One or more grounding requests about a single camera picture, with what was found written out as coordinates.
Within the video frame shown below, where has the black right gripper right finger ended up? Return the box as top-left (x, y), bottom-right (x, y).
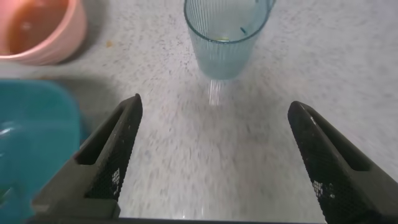
top-left (287, 100), bottom-right (398, 224)

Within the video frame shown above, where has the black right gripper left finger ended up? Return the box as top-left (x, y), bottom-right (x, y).
top-left (30, 93), bottom-right (144, 220)

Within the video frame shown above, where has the orange red liquid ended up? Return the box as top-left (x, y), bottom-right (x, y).
top-left (6, 0), bottom-right (70, 55)

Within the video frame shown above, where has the ribbed clear blue cup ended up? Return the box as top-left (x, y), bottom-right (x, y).
top-left (183, 0), bottom-right (277, 80)

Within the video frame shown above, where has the pink ribbed bowl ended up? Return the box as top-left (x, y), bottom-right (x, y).
top-left (0, 0), bottom-right (88, 66)

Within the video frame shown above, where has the teal square plastic basin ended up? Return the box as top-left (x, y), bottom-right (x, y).
top-left (0, 79), bottom-right (91, 224)

